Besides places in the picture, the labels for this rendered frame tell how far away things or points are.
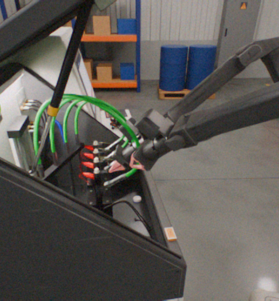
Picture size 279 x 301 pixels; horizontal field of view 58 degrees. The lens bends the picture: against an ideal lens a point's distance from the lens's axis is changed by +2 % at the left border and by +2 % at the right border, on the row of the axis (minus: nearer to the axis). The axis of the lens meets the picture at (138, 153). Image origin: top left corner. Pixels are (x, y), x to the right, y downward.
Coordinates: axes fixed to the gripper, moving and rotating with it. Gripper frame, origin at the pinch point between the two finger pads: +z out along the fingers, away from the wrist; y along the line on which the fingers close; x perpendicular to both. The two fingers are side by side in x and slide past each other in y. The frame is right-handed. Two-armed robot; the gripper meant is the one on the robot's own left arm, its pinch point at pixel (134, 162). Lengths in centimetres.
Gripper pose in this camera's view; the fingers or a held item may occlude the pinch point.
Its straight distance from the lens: 81.9
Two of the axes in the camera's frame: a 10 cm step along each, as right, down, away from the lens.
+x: 6.9, 7.1, 1.4
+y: -4.9, 6.0, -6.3
